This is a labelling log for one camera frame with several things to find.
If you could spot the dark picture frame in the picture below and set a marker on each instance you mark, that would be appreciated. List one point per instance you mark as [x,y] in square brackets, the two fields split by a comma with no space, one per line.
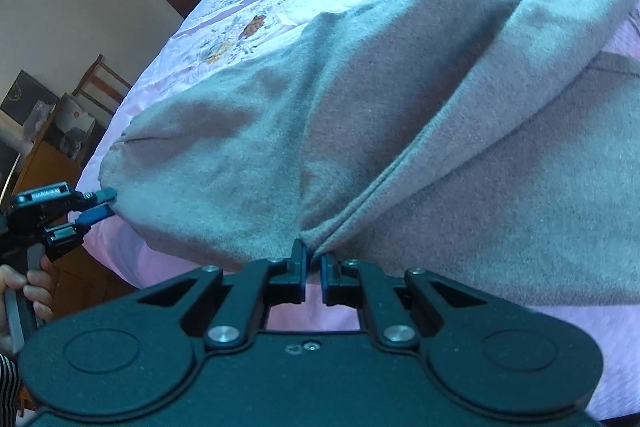
[26,96]

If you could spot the person's left hand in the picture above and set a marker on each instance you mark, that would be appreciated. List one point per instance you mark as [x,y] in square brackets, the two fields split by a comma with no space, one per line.
[35,287]

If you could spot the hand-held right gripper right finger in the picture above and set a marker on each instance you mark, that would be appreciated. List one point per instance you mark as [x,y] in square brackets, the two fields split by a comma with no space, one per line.
[327,268]

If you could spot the wooden chair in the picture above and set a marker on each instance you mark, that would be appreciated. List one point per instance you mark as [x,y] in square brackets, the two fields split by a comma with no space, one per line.
[102,84]

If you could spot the grey pants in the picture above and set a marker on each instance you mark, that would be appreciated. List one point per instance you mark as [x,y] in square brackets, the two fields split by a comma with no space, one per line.
[380,142]

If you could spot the white box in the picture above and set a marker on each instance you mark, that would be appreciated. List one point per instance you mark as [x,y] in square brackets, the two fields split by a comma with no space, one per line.
[75,123]

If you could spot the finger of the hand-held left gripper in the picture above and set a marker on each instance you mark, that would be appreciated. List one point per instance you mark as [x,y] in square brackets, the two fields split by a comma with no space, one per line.
[96,213]
[102,194]

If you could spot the wooden cabinet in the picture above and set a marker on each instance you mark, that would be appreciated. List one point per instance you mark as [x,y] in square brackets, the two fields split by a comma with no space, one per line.
[45,167]

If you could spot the person's striped left forearm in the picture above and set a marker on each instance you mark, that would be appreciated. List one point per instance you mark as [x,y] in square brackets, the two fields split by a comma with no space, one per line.
[7,382]

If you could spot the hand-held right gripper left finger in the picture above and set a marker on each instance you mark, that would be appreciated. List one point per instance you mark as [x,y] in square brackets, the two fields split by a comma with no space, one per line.
[300,263]

